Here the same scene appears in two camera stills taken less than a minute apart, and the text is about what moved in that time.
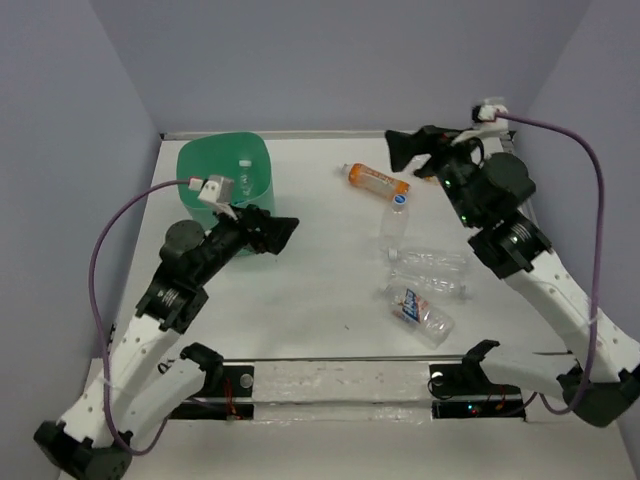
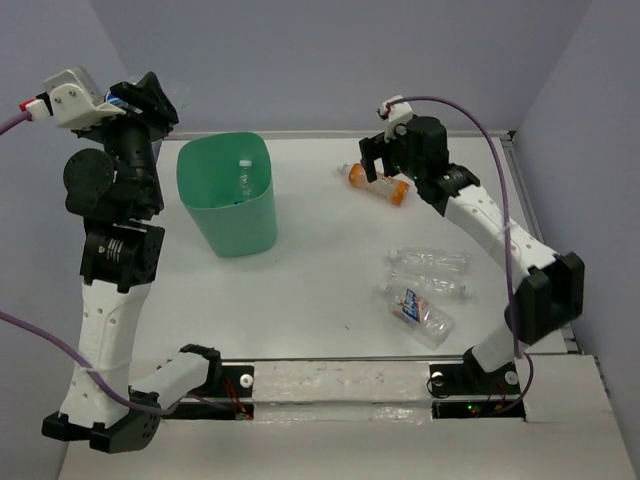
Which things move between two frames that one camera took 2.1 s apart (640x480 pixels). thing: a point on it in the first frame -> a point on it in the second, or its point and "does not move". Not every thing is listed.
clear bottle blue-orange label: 431,324 does not move
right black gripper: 427,140 -> 376,147
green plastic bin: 245,157 does not move
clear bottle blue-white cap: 394,231 -> 111,98
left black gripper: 275,231 -> 163,114
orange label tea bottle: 365,178 does not move
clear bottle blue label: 246,177 does not move
